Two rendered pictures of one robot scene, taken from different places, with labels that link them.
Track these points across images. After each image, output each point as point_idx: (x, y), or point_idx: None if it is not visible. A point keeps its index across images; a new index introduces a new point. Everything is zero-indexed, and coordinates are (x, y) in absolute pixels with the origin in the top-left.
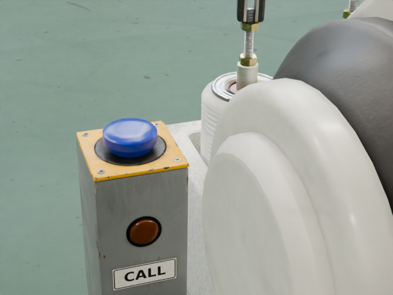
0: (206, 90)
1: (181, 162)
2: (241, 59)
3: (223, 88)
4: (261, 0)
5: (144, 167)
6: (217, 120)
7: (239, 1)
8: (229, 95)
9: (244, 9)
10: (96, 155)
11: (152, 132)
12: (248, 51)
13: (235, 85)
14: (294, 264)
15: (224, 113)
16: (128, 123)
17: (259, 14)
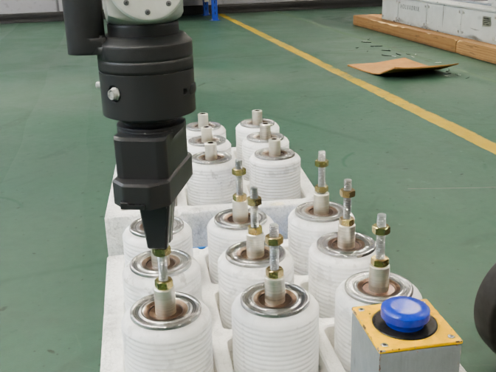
0: (156, 334)
1: (426, 301)
2: (167, 285)
3: (165, 321)
4: (173, 220)
5: (438, 317)
6: (192, 345)
7: (167, 229)
8: (181, 319)
9: (168, 235)
10: (424, 339)
11: (410, 297)
12: (167, 274)
13: (156, 316)
14: None
15: None
16: (396, 306)
17: (172, 233)
